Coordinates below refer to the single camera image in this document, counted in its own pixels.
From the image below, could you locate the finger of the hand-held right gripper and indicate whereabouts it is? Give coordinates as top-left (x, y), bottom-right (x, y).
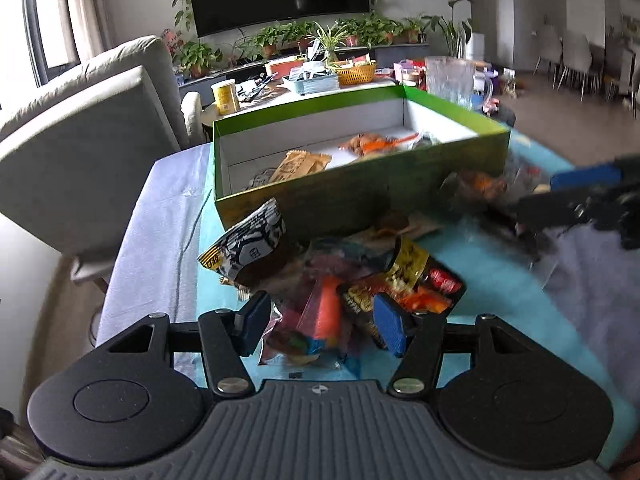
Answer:
top-left (550, 161), bottom-right (625, 192)
top-left (515, 187), bottom-right (601, 233)

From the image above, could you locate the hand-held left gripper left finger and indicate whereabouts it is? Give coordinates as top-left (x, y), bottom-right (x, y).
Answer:
top-left (102, 291), bottom-right (272, 397)

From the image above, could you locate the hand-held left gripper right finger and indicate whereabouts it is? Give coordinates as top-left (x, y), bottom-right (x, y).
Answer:
top-left (373, 292), bottom-right (541, 397)

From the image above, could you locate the colourful clear sausage packet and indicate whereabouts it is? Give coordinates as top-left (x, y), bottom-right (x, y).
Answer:
top-left (259, 257), bottom-right (362, 370)

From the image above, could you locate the black white patterned snack packet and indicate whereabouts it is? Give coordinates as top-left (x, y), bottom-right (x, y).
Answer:
top-left (197, 197), bottom-right (288, 289)

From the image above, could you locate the brown snack clear packet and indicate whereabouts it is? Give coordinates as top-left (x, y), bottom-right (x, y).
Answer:
top-left (440, 152), bottom-right (551, 233)

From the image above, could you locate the green cardboard box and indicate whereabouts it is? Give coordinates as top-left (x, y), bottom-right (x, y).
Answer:
top-left (212, 84), bottom-right (512, 242)

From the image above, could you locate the tan snack packet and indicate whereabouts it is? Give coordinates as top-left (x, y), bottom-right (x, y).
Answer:
top-left (270, 150), bottom-right (333, 182)

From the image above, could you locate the red orange snack packet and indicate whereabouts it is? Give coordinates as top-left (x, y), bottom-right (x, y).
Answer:
top-left (340, 131), bottom-right (421, 157)

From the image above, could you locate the teal printed mat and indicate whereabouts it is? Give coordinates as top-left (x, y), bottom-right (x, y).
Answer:
top-left (189, 127), bottom-right (640, 463)

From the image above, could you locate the grey dining chair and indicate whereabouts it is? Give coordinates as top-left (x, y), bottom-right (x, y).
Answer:
top-left (605, 45), bottom-right (640, 107)
top-left (557, 30), bottom-right (594, 97)
top-left (532, 22), bottom-right (564, 79)

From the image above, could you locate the lavender sheet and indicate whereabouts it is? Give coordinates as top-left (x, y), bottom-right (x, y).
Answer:
top-left (95, 142), bottom-right (221, 377)

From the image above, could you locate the glass pitcher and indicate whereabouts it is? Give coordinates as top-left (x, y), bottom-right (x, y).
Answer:
top-left (424, 56), bottom-right (495, 112)

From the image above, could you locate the white air purifier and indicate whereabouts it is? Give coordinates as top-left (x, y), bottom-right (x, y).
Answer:
top-left (465, 32), bottom-right (489, 62)

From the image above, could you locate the large leaf plant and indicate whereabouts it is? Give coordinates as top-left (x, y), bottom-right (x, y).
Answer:
top-left (425, 0), bottom-right (474, 59)

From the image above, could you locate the round white table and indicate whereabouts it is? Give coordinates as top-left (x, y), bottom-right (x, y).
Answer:
top-left (200, 66), bottom-right (427, 132)

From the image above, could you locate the dark television console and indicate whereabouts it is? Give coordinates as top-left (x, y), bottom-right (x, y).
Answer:
top-left (177, 42), bottom-right (432, 107)

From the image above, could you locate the yellow canister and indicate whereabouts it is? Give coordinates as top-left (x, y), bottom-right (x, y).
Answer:
top-left (211, 80), bottom-right (242, 116)

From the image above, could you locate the grey armchair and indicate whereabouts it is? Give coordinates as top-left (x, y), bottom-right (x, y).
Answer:
top-left (0, 35), bottom-right (203, 282)

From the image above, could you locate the wicker basket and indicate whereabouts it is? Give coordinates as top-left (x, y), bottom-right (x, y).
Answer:
top-left (331, 60), bottom-right (377, 86)

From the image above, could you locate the blue plastic basket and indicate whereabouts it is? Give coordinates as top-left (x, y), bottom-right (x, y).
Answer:
top-left (282, 71), bottom-right (341, 97)

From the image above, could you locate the red box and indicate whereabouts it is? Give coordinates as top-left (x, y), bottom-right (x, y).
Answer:
top-left (264, 56), bottom-right (306, 77)

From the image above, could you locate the spider plant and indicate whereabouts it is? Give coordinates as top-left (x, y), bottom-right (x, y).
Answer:
top-left (305, 22), bottom-right (352, 67)

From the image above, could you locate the red flower plant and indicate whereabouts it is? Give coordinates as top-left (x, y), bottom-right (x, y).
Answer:
top-left (160, 27), bottom-right (184, 57)

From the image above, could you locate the row of potted plants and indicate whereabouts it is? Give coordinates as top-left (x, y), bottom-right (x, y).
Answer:
top-left (175, 15), bottom-right (427, 79)

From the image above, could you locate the beige curtain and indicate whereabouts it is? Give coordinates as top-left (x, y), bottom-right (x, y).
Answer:
top-left (65, 0), bottom-right (109, 64)

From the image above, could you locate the black framed window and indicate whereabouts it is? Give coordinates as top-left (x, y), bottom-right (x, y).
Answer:
top-left (20, 0), bottom-right (83, 89)

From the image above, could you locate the white wall board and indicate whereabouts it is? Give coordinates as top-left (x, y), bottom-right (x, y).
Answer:
top-left (565, 0), bottom-right (612, 47)

